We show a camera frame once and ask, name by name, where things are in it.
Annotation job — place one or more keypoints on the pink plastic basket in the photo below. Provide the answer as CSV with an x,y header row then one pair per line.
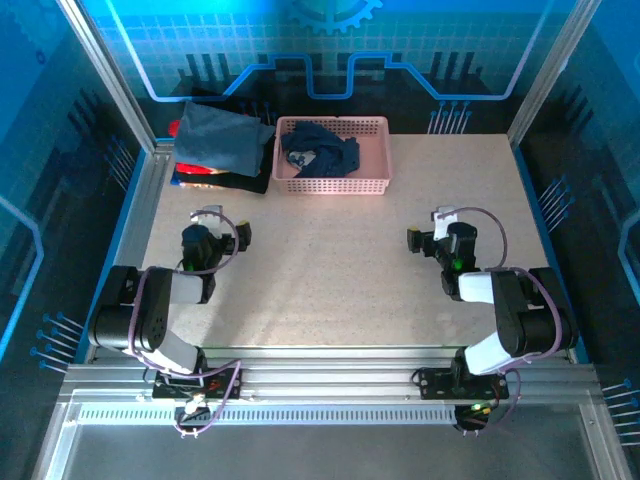
x,y
330,187

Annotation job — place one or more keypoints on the navy blue t-shirt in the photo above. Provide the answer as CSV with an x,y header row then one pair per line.
x,y
325,145

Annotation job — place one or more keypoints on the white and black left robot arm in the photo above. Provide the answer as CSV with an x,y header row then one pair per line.
x,y
150,310

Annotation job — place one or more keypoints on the black folded t-shirt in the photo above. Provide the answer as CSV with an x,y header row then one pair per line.
x,y
250,184

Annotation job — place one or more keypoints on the multicoloured folded t-shirt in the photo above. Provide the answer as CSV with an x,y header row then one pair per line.
x,y
200,185

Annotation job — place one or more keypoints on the red folded t-shirt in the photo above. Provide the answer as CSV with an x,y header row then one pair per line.
x,y
192,168

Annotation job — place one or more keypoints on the grey-blue folded t-shirt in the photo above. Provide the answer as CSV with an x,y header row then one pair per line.
x,y
220,140

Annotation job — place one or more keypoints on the black controller with LEDs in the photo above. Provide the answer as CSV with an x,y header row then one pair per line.
x,y
470,422

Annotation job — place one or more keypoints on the aluminium framed grey panel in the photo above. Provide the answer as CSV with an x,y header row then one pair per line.
x,y
325,450

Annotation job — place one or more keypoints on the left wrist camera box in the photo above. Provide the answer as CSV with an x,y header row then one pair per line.
x,y
214,220

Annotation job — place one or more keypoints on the aluminium side rail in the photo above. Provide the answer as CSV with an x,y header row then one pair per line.
x,y
157,160

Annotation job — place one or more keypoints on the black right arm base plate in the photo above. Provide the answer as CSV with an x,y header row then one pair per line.
x,y
435,385

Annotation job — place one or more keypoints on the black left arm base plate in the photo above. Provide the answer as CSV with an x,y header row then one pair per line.
x,y
165,390

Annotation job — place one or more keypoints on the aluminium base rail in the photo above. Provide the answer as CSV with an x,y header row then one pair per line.
x,y
325,375

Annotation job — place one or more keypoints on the aluminium corner post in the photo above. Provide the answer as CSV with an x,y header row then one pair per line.
x,y
112,75
552,75

